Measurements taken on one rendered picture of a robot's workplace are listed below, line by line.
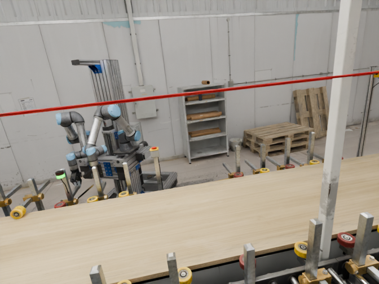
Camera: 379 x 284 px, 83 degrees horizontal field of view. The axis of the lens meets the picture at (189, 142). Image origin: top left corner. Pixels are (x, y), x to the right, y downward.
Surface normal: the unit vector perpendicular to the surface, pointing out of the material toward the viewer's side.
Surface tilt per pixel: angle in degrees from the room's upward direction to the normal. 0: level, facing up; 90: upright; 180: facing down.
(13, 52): 90
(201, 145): 90
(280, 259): 90
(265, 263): 90
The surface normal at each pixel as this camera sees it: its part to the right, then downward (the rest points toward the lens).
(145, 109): 0.26, 0.27
